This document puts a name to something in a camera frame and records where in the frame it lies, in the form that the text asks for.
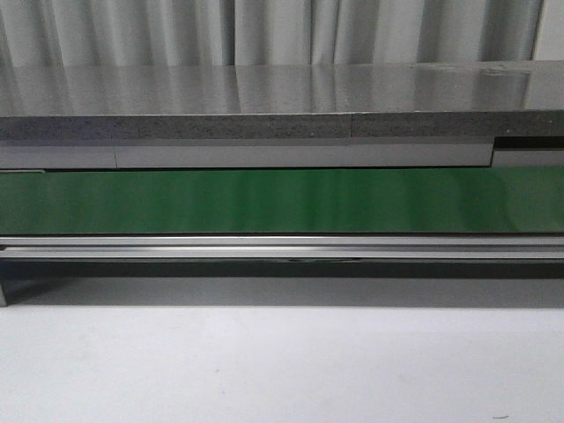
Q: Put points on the green conveyor belt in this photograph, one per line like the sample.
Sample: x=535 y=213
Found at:
x=288 y=201

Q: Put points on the grey stone counter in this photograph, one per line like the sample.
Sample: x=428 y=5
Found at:
x=493 y=114

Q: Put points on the white pleated curtain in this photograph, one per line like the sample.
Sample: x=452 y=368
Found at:
x=73 y=33

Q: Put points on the aluminium conveyor frame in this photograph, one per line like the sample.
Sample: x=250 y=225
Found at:
x=468 y=270

